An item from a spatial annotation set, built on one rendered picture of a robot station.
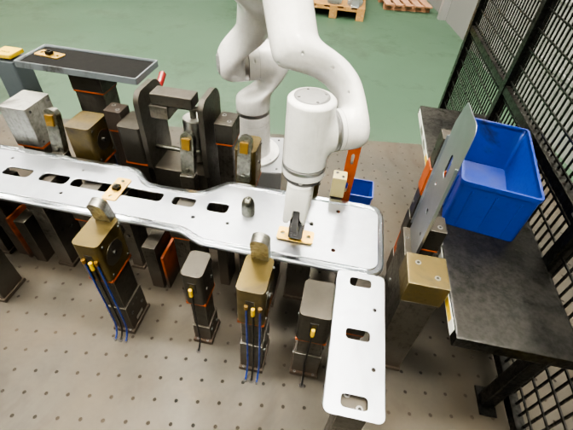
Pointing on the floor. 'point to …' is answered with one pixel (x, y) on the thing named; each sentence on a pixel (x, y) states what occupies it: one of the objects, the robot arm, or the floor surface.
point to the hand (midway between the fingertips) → (296, 227)
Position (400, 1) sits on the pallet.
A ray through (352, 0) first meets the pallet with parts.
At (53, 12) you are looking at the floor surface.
